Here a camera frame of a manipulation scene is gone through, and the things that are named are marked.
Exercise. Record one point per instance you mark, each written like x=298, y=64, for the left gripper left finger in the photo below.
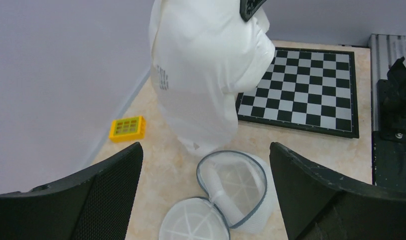
x=92, y=204

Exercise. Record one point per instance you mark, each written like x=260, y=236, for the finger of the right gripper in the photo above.
x=249, y=7

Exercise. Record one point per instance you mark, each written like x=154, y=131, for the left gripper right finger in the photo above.
x=318, y=203

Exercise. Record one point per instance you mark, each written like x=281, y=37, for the white bra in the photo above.
x=202, y=55

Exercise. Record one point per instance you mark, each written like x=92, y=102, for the yellow toy brick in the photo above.
x=127, y=129

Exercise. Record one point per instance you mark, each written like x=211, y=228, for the black white checkerboard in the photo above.
x=305, y=89

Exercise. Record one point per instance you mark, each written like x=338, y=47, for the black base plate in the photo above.
x=389, y=140

